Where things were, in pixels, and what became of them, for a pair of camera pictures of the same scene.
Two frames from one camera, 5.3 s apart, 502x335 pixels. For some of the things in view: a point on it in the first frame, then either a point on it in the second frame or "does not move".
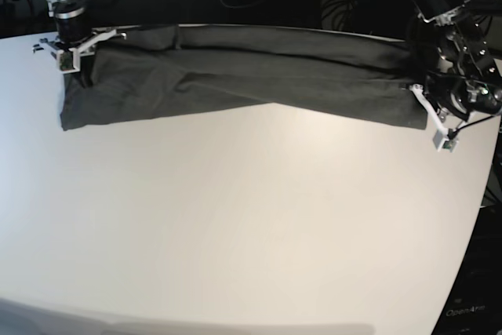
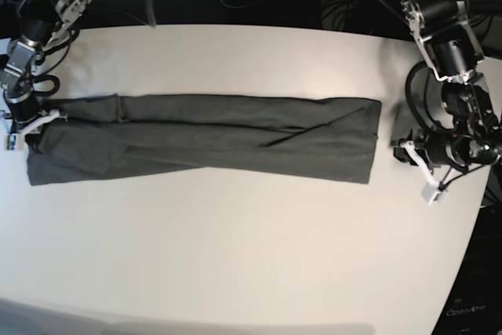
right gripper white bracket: x=77 y=47 → x=34 y=140
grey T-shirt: x=136 y=74 → x=300 y=136
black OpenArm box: x=475 y=305 does not move
